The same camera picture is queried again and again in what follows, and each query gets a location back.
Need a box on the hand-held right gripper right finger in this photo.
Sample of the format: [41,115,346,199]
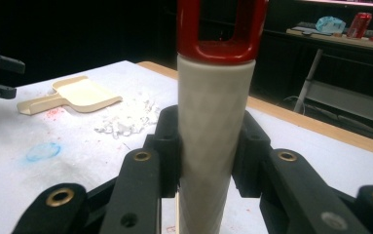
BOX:
[232,110,370,234]

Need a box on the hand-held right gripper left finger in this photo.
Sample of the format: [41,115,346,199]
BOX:
[99,105,181,234]

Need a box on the pile of white paper scraps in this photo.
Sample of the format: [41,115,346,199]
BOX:
[93,92,162,139]

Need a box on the cream plastic dustpan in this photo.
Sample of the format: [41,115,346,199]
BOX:
[16,75,124,116]

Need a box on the white brush with red-tipped handle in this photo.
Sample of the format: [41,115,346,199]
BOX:
[175,0,270,234]

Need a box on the white-legged desk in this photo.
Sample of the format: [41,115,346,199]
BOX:
[285,27,373,129]

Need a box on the light blue plastic bag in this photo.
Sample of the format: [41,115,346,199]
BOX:
[315,16,347,35]

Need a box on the red drink can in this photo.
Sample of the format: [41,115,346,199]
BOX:
[346,12,373,39]

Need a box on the pink light strip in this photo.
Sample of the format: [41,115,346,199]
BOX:
[299,0,373,10]

